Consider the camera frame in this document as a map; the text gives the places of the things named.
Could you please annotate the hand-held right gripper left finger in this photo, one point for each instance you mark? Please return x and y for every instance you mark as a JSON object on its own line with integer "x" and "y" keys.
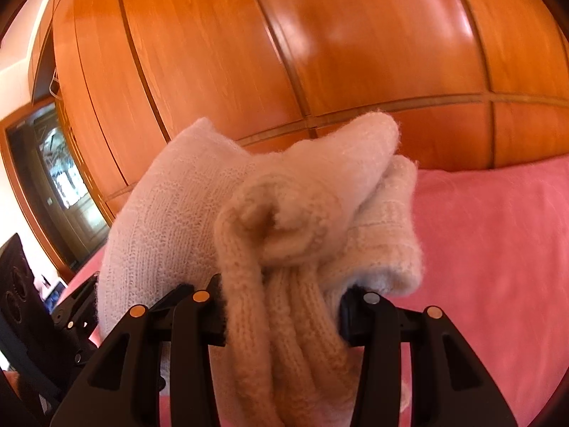
{"x": 213, "y": 316}

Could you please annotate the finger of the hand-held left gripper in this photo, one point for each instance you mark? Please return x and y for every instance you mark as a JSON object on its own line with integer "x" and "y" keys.
{"x": 78, "y": 302}

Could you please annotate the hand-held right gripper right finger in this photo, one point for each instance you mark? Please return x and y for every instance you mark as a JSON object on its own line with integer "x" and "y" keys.
{"x": 351, "y": 320}

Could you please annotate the white knit sweater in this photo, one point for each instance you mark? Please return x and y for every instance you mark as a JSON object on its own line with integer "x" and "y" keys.
{"x": 178, "y": 209}

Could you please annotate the wooden door with glass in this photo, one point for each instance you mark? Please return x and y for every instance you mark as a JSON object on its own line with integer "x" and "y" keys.
{"x": 66, "y": 187}

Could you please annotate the pink quilted blanket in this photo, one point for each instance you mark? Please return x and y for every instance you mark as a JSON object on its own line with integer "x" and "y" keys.
{"x": 489, "y": 253}

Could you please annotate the wooden wardrobe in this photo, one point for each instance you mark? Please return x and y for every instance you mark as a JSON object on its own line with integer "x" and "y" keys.
{"x": 311, "y": 31}

